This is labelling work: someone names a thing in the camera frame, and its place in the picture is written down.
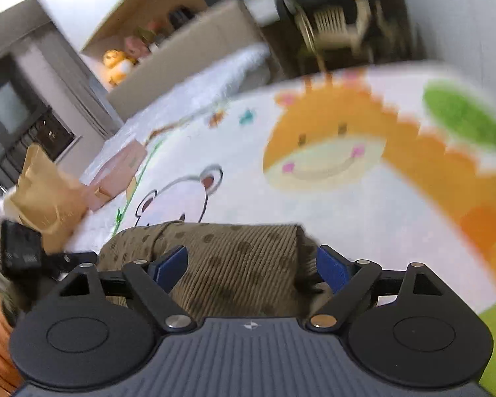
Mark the cartoon animal printed mat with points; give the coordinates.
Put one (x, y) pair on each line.
(355, 215)

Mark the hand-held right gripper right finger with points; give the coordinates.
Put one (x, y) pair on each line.
(334, 271)

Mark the dark framed window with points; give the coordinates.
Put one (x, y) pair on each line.
(20, 128)

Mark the grey curtain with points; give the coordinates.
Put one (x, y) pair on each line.
(66, 62)

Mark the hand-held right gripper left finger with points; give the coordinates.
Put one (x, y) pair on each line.
(169, 266)

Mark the brown polka dot garment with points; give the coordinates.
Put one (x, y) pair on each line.
(239, 264)

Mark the pink gift box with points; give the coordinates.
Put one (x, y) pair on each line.
(120, 173)

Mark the black round appliance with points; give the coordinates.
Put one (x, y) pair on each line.
(177, 17)

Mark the beige upholstered headboard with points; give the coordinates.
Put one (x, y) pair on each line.
(182, 58)

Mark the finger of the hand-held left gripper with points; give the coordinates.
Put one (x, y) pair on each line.
(66, 261)

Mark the beige office chair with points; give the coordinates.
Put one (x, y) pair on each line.
(334, 16)

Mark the pink plush toy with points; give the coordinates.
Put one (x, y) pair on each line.
(135, 46)

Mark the yellow plush toy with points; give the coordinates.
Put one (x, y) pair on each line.
(118, 66)

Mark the brown paper bag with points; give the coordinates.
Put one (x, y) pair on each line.
(45, 198)

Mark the wooden wall shelf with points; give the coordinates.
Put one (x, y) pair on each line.
(140, 12)

